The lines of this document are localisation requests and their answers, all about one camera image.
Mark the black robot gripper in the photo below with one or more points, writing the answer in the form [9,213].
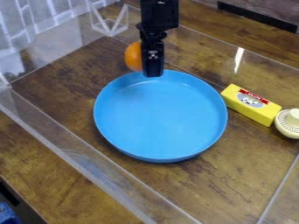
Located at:
[160,17]

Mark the orange toy ball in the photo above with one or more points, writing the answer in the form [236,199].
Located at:
[133,56]

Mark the round blue tray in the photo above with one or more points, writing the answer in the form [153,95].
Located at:
[161,119]

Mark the yellow toy butter block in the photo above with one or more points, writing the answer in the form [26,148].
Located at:
[250,104]

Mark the cream round toy mushroom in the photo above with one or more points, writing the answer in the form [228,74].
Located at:
[288,122]

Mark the blue object at corner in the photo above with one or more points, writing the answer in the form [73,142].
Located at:
[7,215]

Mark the clear acrylic enclosure wall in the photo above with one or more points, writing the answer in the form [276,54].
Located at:
[70,174]

